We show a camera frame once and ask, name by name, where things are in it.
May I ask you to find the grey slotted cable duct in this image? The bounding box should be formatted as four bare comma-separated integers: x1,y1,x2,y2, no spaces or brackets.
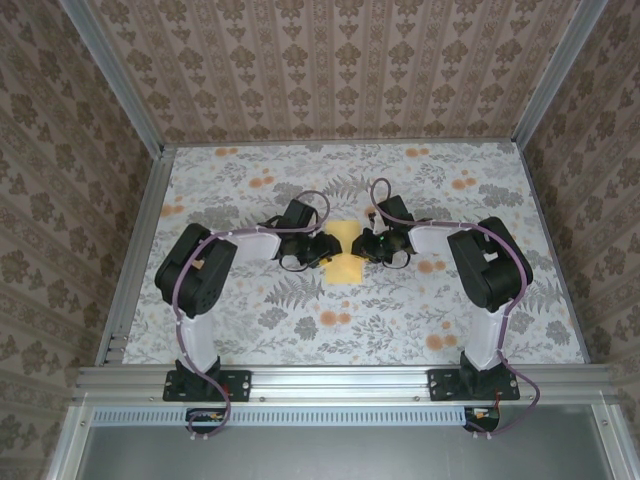
92,405,501,426

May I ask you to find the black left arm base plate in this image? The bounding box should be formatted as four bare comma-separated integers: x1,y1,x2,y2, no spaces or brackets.
163,368,253,403

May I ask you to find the grey metal sheet panel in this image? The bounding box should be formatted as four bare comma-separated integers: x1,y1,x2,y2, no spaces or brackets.
74,424,624,480

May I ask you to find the aluminium frame rail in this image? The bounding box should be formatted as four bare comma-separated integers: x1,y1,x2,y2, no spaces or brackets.
591,404,640,480
47,404,96,480
94,144,176,369

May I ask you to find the aluminium frame post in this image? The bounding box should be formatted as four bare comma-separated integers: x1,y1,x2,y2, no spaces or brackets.
512,0,621,146
62,0,169,156

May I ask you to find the floral patterned table cover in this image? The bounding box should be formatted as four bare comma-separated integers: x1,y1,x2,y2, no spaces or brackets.
122,144,586,366

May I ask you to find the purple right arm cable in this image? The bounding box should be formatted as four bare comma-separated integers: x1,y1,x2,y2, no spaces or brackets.
369,177,545,441

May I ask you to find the black connector box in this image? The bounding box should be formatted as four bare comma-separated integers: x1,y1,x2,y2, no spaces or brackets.
463,405,502,434
185,407,227,435

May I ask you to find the wide aluminium frame beam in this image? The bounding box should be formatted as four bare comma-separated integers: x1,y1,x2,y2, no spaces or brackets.
74,364,619,404

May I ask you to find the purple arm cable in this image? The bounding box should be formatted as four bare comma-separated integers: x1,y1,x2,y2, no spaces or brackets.
171,189,331,444
369,177,545,441

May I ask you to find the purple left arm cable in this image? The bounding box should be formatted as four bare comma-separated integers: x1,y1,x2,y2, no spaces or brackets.
171,189,331,444

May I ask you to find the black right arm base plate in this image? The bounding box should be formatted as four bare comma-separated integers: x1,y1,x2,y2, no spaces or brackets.
428,368,521,403

